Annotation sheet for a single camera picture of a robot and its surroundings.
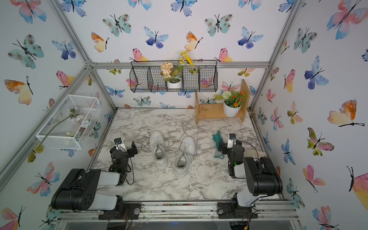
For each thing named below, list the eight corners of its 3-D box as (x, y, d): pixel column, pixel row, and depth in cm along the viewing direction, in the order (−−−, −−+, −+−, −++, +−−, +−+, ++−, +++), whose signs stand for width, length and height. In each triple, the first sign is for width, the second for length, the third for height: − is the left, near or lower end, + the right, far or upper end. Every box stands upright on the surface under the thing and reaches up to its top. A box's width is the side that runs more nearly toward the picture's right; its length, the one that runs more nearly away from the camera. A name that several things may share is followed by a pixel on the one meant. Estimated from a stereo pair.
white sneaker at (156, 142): (155, 171, 89) (151, 164, 81) (151, 138, 105) (148, 129, 97) (168, 168, 91) (166, 160, 83) (163, 135, 106) (161, 126, 98)
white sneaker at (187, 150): (174, 176, 87) (172, 169, 79) (184, 140, 104) (183, 131, 96) (189, 179, 86) (188, 173, 78) (196, 142, 103) (197, 134, 94)
